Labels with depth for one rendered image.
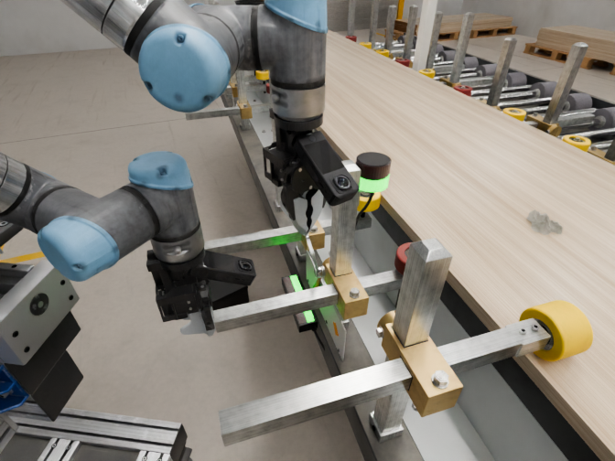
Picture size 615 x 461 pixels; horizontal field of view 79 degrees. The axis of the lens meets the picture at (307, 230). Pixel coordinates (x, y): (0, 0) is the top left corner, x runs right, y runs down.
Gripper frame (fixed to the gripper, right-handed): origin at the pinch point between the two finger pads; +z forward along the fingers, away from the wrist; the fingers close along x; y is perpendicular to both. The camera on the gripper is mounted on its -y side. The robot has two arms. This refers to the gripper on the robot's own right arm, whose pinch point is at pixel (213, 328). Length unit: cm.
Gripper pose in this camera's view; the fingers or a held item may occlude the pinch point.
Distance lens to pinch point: 74.8
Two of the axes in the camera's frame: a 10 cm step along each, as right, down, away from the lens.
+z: 0.0, 8.0, 6.0
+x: 3.0, 5.7, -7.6
